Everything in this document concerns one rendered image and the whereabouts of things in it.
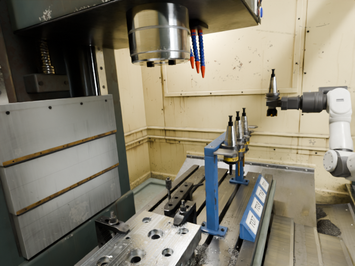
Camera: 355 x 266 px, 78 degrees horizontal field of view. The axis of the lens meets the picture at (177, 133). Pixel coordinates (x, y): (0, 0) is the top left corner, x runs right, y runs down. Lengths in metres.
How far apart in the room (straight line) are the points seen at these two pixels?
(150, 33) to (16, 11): 0.44
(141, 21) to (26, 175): 0.60
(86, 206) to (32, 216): 0.22
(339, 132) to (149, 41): 0.75
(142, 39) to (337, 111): 0.75
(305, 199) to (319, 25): 0.98
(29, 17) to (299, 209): 1.44
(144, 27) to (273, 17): 1.11
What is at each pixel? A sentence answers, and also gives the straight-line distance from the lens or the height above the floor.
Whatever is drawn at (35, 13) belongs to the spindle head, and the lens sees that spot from 0.78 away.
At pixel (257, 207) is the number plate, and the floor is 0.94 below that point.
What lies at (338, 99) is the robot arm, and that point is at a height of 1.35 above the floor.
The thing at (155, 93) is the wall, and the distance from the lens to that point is 1.84.
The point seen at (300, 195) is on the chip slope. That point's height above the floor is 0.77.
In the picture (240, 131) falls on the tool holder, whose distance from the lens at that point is 0.88.
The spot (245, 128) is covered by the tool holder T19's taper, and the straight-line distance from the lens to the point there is 0.98.
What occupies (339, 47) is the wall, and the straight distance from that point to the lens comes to 1.54.
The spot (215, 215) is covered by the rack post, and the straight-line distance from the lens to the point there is 0.85.
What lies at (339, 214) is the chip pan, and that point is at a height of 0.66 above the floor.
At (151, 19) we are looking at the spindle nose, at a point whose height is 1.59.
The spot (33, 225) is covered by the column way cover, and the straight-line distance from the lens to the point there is 0.94.
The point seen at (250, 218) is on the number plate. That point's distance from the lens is 0.90.
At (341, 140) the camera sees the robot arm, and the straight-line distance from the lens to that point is 0.98.
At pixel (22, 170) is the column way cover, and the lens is 0.86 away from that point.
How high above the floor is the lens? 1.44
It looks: 13 degrees down
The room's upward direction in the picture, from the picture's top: 3 degrees counter-clockwise
